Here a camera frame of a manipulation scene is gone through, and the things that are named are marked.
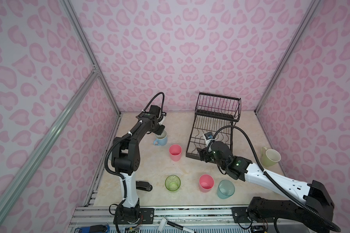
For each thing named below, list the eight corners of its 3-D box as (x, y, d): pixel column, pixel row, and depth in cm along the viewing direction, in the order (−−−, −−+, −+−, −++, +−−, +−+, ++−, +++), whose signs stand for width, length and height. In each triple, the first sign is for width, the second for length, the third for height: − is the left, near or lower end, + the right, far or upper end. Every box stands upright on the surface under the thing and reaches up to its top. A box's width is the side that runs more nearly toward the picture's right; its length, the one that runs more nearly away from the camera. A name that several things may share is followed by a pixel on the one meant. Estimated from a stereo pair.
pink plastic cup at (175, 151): (169, 160, 94) (168, 153, 87) (171, 150, 99) (170, 143, 92) (179, 162, 94) (179, 155, 86) (181, 152, 98) (181, 144, 91)
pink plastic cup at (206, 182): (199, 194, 81) (201, 189, 74) (198, 180, 86) (200, 174, 79) (212, 194, 81) (215, 189, 74) (210, 180, 86) (212, 173, 79)
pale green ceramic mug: (260, 168, 91) (268, 161, 83) (255, 154, 98) (261, 146, 90) (274, 168, 91) (283, 161, 83) (268, 154, 98) (275, 146, 90)
